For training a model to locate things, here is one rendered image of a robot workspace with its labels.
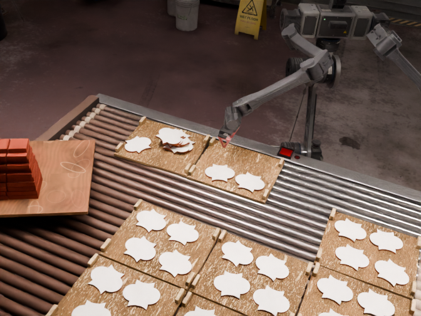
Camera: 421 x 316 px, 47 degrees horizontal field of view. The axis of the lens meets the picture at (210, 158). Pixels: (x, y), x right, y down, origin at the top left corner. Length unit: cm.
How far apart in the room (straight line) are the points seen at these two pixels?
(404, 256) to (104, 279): 128
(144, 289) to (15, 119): 292
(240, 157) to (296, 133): 192
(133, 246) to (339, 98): 341
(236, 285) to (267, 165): 79
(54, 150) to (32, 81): 271
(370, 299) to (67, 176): 140
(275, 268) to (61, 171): 106
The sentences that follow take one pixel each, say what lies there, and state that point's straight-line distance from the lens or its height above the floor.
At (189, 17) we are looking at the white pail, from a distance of 600.
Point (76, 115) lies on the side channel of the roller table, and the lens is 287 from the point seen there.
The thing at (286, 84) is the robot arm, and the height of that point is 139.
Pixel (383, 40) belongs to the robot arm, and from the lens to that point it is 247.
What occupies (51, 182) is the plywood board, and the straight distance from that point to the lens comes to 231.
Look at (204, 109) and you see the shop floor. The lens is 462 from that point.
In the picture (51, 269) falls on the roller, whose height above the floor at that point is 92.
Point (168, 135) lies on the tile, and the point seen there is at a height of 100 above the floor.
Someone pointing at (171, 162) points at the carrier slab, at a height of 94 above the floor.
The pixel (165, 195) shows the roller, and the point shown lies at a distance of 237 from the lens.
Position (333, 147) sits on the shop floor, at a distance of 440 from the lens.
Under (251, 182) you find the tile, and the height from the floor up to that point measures 95.
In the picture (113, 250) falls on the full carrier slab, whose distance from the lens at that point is 212.
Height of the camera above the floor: 256
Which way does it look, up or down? 39 degrees down
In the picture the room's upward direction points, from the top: 5 degrees clockwise
